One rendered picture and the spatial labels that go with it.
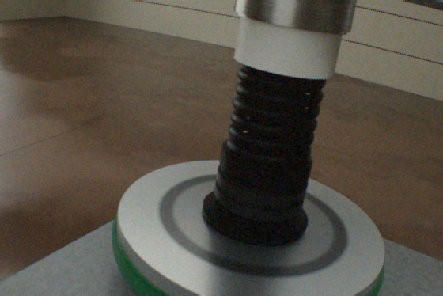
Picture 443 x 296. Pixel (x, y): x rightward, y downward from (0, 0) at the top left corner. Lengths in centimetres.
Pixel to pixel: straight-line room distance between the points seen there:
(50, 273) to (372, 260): 25
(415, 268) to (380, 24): 597
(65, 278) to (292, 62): 23
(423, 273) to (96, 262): 31
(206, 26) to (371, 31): 260
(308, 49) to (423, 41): 607
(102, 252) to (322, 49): 24
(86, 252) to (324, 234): 20
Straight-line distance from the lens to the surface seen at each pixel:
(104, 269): 37
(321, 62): 28
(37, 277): 36
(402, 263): 46
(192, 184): 38
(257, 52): 28
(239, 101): 30
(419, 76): 637
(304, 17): 26
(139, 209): 34
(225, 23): 701
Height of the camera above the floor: 106
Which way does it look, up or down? 22 degrees down
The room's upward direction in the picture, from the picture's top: 9 degrees clockwise
